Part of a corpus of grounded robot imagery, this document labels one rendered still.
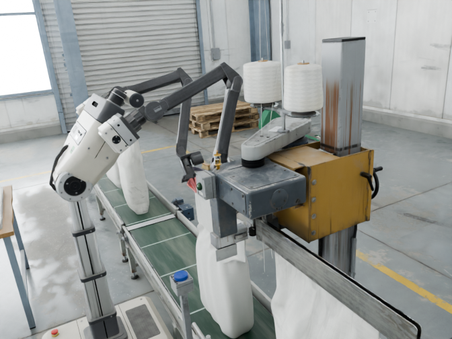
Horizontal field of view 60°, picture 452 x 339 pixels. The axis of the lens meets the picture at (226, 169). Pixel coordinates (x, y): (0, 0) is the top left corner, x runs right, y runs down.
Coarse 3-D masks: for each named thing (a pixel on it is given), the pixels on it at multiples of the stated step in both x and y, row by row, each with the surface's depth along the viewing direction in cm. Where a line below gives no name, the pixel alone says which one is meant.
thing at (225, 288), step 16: (208, 208) 194; (208, 224) 200; (208, 240) 197; (208, 256) 192; (240, 256) 175; (208, 272) 195; (224, 272) 180; (240, 272) 180; (208, 288) 199; (224, 288) 182; (240, 288) 183; (208, 304) 205; (224, 304) 186; (240, 304) 186; (224, 320) 190; (240, 320) 188
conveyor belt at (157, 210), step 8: (104, 176) 433; (104, 184) 409; (112, 184) 408; (104, 192) 388; (112, 192) 387; (120, 192) 385; (112, 200) 368; (120, 200) 366; (152, 200) 361; (120, 208) 350; (128, 208) 349; (152, 208) 346; (160, 208) 345; (120, 216) 335; (128, 216) 334; (136, 216) 333; (144, 216) 331; (152, 216) 330; (160, 216) 330; (128, 224) 319; (136, 224) 320; (152, 224) 324; (128, 232) 316
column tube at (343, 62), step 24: (336, 48) 143; (360, 48) 145; (336, 72) 146; (360, 72) 148; (336, 96) 148; (360, 96) 151; (336, 120) 151; (360, 120) 155; (336, 144) 154; (360, 144) 158; (336, 240) 168; (336, 264) 172
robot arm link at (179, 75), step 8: (176, 72) 217; (184, 72) 217; (152, 80) 216; (160, 80) 216; (168, 80) 217; (176, 80) 218; (184, 80) 217; (192, 80) 217; (112, 88) 210; (120, 88) 210; (128, 88) 213; (136, 88) 214; (144, 88) 214; (152, 88) 216
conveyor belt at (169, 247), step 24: (144, 240) 292; (168, 240) 290; (192, 240) 287; (168, 264) 260; (192, 264) 258; (168, 288) 236; (192, 312) 214; (264, 312) 210; (216, 336) 196; (240, 336) 195; (264, 336) 194
